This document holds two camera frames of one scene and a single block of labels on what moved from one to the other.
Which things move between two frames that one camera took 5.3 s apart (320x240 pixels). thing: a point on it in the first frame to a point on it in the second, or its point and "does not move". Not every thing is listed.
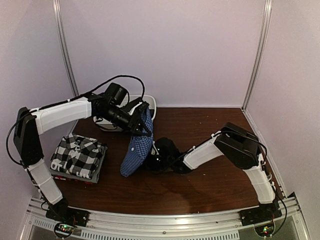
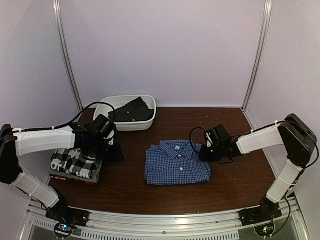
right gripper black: [149, 167] to [204, 155]
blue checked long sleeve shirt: [136, 152] to [175, 162]
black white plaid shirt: [78, 155] does not move
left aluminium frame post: [57, 8] does not move
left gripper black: [136, 121] to [114, 157]
